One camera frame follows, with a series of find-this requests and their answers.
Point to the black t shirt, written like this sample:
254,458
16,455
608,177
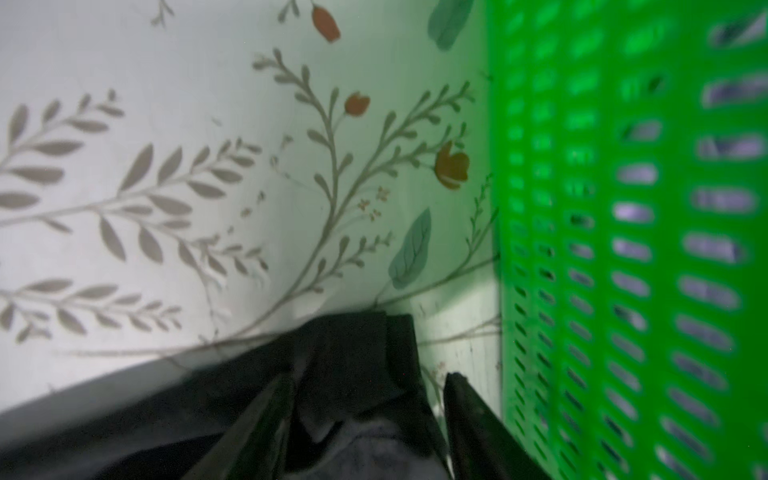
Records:
360,411

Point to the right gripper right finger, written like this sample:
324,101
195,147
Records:
480,445

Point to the green plastic basket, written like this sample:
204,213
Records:
629,148

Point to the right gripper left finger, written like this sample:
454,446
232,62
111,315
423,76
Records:
256,444

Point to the floral table mat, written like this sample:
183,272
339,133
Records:
183,179

